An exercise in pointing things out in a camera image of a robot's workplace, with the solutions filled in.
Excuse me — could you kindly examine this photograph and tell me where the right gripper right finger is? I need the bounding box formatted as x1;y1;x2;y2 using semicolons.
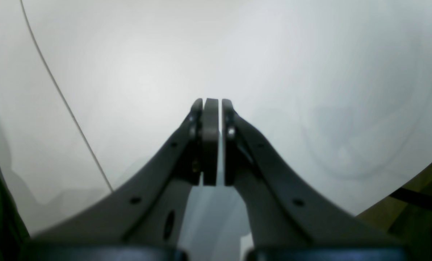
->
221;99;411;261

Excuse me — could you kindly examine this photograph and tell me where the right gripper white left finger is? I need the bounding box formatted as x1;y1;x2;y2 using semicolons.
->
19;99;219;261

